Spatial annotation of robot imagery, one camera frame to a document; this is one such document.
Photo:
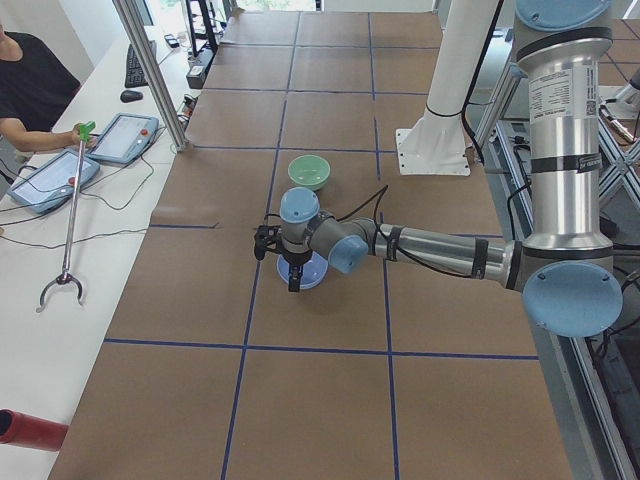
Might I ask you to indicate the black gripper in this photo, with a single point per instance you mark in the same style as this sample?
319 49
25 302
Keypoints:
297 259

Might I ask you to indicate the blue bowl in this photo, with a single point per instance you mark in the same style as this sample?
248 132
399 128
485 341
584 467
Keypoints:
313 271

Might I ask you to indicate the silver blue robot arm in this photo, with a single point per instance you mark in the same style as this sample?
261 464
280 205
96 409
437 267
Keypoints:
563 269

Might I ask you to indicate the green bowl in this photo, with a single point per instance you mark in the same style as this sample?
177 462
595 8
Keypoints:
309 171

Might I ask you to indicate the person's hand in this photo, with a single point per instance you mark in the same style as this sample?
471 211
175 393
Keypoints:
82 140

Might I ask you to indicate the far teach pendant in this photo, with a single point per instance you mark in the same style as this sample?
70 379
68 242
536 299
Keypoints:
124 139

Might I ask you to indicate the teach pendant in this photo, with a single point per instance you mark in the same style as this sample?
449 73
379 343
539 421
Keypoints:
124 139
49 186

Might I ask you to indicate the black computer mouse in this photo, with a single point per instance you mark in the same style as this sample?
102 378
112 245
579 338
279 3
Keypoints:
128 96

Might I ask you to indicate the black keyboard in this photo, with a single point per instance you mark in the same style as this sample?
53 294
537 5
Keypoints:
134 73

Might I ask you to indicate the reacher grabber tool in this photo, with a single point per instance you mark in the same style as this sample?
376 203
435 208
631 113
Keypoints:
65 277

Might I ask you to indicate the near teach pendant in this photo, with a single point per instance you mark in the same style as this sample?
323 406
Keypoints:
49 186

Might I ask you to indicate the person in black shirt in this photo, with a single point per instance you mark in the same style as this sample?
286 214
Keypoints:
36 89

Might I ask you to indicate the red cylinder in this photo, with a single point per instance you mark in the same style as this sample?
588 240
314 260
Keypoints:
23 430

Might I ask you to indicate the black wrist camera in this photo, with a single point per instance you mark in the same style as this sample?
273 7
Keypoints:
267 239

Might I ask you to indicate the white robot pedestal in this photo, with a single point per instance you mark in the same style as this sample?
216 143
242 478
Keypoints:
436 145

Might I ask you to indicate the aluminium frame post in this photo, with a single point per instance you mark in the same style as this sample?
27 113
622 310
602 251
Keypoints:
133 25

